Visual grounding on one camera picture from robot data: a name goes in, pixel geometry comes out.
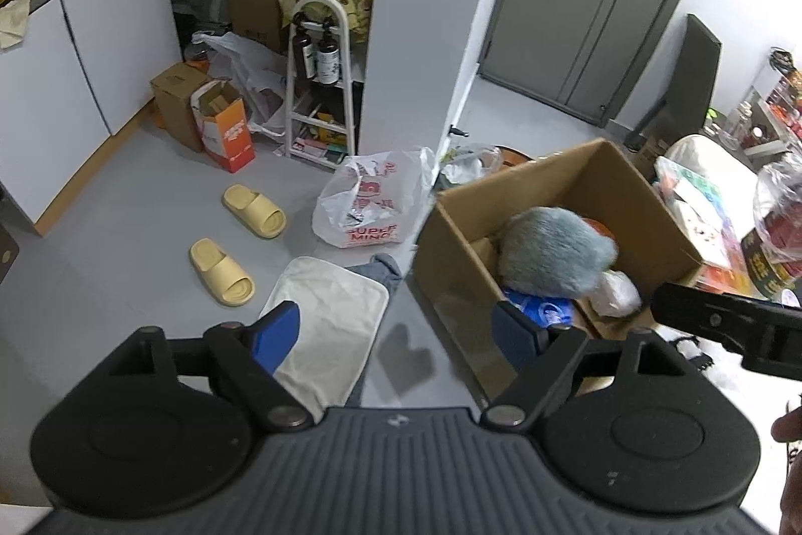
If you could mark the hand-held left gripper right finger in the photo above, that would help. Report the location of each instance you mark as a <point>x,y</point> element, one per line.
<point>517,334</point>

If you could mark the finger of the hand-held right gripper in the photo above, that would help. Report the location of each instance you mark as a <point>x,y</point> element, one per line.
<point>702,312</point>

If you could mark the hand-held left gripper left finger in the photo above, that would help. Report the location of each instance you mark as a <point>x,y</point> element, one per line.
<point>279,334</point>

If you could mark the blue purple tissue pack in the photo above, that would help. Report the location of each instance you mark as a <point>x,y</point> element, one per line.
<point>542,309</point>

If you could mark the brown cardboard box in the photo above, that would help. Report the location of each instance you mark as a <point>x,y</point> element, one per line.
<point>463,309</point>

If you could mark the grey fluffy plush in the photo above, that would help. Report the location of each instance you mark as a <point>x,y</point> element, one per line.
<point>551,253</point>

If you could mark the burger squishy toy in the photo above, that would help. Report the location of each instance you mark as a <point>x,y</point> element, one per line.
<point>598,228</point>

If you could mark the person's right hand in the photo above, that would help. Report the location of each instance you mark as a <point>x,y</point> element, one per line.
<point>788,422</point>

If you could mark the white cushion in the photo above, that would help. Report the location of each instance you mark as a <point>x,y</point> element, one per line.
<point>332,309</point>

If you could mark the yellow slipper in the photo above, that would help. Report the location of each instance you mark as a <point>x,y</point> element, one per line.
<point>254,209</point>
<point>222,275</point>

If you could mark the white dotted packet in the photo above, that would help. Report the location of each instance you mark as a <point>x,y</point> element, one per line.
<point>702,221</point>

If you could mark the clear plastic bag liner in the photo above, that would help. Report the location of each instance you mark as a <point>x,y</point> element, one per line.
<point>777,184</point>

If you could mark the red printed plastic bag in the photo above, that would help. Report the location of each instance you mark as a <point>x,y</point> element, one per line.
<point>369,203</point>

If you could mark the crumpled clear plastic bag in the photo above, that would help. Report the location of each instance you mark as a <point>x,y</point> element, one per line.
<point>467,165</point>

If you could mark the clear plastic bottle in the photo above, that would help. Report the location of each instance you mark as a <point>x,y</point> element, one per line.
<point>736,124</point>

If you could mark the orange carton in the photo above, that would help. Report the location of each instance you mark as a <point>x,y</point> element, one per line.
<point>229,134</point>

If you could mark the black chair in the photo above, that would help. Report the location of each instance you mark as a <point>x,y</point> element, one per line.
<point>689,71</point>

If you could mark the white step ladder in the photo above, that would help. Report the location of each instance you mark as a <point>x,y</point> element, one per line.
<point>291,90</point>

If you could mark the brown floor carton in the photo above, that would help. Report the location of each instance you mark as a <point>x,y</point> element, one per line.
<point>175,96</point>

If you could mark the white plastic bag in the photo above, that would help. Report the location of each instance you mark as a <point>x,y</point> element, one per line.
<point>250,65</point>

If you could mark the dark pump bottle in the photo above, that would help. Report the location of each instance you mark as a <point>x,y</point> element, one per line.
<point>304,52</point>
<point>328,58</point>

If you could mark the large brown carton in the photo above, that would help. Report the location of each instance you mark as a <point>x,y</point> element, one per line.
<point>250,15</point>

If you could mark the white kitchen cabinet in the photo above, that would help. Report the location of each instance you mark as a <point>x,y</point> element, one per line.
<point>94,71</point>

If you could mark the grey door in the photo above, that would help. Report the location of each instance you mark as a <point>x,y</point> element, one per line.
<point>564,8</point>

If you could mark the pale kitchen cloth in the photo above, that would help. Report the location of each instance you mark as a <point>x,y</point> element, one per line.
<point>15,18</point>

